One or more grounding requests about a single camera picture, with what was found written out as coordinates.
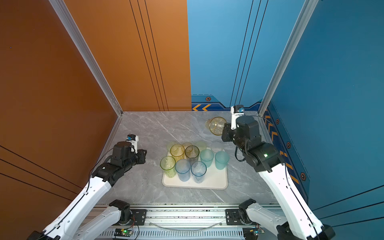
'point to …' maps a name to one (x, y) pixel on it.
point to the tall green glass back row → (168, 163)
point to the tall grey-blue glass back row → (198, 170)
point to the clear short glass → (216, 147)
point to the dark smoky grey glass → (192, 153)
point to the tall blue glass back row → (183, 170)
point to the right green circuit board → (252, 233)
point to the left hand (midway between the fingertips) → (145, 149)
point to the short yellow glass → (186, 144)
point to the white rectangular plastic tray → (215, 179)
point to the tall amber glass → (177, 151)
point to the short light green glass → (201, 145)
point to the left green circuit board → (123, 232)
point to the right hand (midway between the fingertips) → (224, 124)
